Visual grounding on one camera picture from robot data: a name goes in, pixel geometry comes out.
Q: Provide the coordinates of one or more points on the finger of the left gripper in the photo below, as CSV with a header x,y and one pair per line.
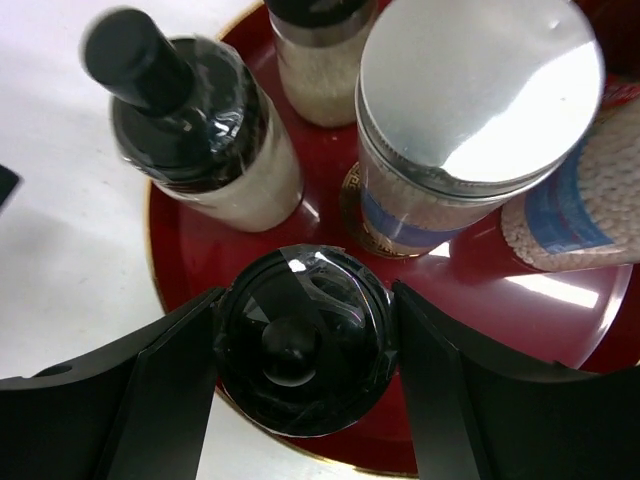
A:
x,y
9,182

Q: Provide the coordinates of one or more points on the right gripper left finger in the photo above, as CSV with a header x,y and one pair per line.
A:
x,y
136,408

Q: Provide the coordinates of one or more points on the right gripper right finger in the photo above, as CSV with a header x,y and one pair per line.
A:
x,y
479,409

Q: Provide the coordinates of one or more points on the dark-cap grinder jar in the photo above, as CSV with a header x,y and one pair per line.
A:
x,y
319,45
188,113
308,343

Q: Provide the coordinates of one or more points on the silver-lid spice jar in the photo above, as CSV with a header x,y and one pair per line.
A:
x,y
463,105
586,214

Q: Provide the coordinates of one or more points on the sauce bottle yellow cap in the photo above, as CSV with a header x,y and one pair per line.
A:
x,y
616,26

